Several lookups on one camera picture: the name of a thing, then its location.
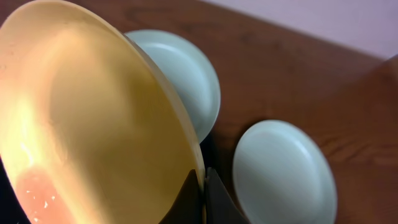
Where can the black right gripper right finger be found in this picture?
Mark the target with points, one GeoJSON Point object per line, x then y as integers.
{"type": "Point", "coordinates": [220, 209]}

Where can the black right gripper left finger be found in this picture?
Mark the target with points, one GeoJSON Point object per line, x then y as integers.
{"type": "Point", "coordinates": [188, 206]}

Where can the yellow plate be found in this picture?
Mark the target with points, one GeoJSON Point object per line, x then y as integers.
{"type": "Point", "coordinates": [91, 130]}

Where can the pale green plate red streak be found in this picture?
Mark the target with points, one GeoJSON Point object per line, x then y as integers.
{"type": "Point", "coordinates": [190, 72]}

